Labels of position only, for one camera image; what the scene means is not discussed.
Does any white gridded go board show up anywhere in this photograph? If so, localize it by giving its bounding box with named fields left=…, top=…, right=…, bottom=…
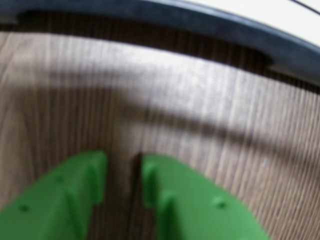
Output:
left=0, top=0, right=320, bottom=87

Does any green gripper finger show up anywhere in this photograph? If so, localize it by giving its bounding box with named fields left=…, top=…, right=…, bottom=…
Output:
left=0, top=149, right=109, bottom=240
left=141, top=152, right=273, bottom=240

